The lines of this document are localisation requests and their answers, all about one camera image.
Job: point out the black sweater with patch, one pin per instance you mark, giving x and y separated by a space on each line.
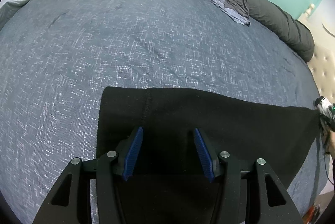
260 149

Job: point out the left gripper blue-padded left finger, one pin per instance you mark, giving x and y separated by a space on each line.
128 151

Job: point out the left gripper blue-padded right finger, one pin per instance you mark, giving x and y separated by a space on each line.
207 155

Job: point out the blue-grey woven bed cover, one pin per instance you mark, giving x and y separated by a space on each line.
57 56

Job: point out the cream carved bed headboard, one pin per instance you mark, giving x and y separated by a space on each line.
322 64

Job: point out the small light blue cloth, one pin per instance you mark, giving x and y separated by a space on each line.
234 15

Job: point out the red and orange floor clutter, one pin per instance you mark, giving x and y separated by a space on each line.
312 215

